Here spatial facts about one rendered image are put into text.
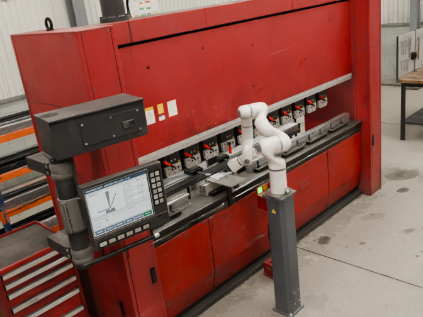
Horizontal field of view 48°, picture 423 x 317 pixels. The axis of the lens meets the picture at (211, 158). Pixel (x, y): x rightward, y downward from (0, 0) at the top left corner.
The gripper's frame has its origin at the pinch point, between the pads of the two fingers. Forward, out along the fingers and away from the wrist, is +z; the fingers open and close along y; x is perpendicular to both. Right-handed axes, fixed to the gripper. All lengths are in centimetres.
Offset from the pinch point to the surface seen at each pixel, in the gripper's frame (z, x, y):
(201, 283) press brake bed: 51, 53, -57
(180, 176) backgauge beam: 33.2, 7.6, 17.4
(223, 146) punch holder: -12.7, 3.5, 18.1
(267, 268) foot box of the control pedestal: 22, 2, -94
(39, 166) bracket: 14, 156, 86
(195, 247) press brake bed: 34, 55, -27
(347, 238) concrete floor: -31, -66, -134
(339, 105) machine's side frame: -78, -182, -42
